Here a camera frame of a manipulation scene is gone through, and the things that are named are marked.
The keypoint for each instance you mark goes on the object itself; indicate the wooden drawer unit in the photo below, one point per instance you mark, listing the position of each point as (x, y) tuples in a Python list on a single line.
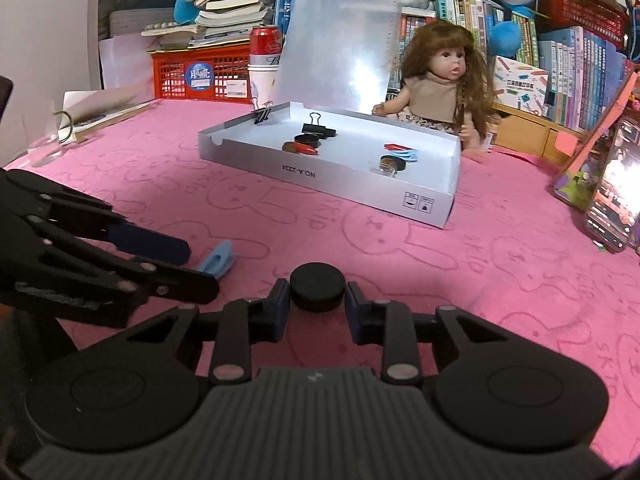
[(540, 130)]

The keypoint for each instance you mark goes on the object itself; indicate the row of shelved books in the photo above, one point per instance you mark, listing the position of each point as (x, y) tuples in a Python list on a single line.
[(590, 75)]

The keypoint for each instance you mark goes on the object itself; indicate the stack of worn books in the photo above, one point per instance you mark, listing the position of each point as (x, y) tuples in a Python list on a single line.
[(230, 10)]

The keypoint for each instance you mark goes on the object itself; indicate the red drink can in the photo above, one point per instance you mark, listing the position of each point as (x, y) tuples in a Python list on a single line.
[(266, 45)]

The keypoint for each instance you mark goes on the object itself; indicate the black round puck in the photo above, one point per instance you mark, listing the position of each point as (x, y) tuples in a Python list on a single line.
[(317, 286), (390, 171)]

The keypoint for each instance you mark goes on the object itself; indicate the smartphone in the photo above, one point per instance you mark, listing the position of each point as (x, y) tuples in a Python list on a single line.
[(612, 190)]

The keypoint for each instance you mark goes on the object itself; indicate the black binder clip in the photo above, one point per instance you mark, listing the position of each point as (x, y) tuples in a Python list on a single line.
[(320, 127), (262, 114)]

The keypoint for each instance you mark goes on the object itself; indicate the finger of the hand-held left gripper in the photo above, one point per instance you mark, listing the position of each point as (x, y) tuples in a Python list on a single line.
[(185, 285), (150, 246)]

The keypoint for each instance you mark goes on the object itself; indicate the white pencil print box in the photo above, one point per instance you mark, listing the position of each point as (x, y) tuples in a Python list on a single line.
[(520, 87)]

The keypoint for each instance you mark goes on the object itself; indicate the wooden board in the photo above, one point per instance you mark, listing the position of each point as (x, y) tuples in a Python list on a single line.
[(125, 112)]

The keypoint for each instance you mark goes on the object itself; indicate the small jar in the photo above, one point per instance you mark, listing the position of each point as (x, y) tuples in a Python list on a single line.
[(493, 135)]

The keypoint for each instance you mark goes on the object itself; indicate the pink triangular phone stand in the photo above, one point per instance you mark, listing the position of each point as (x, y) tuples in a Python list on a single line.
[(595, 150)]

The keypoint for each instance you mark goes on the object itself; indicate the red plastic basket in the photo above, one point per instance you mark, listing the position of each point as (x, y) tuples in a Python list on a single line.
[(585, 15), (170, 77)]

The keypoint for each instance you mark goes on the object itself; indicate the brown haired doll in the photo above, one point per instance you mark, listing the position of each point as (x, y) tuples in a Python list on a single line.
[(440, 95)]

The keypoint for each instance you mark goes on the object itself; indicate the clear plastic dome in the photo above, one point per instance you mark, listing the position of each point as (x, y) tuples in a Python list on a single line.
[(401, 164)]

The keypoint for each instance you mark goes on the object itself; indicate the translucent clipboard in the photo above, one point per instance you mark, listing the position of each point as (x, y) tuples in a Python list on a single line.
[(340, 50)]

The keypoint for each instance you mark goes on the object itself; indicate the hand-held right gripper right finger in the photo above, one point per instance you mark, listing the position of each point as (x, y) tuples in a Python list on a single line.
[(356, 312)]

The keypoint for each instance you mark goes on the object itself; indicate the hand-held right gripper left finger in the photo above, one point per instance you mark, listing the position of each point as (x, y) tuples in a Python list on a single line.
[(280, 310)]

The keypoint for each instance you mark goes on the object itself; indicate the small brown walnut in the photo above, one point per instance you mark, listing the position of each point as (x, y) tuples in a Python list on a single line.
[(289, 147)]

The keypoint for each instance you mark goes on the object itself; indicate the pink rabbit print towel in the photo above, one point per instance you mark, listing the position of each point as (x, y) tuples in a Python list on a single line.
[(350, 240)]

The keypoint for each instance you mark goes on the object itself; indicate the white cardboard box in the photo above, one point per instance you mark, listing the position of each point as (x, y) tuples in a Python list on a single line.
[(350, 180)]

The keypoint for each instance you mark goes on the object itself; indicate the blue hair clip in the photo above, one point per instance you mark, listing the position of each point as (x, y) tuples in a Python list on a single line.
[(217, 258), (402, 155)]

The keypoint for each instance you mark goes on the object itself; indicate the stacked white paper cups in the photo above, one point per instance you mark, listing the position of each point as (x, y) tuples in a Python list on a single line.
[(262, 85)]

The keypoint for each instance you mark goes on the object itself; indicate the red hair clip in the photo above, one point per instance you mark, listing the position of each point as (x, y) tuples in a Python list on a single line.
[(397, 146), (307, 149)]

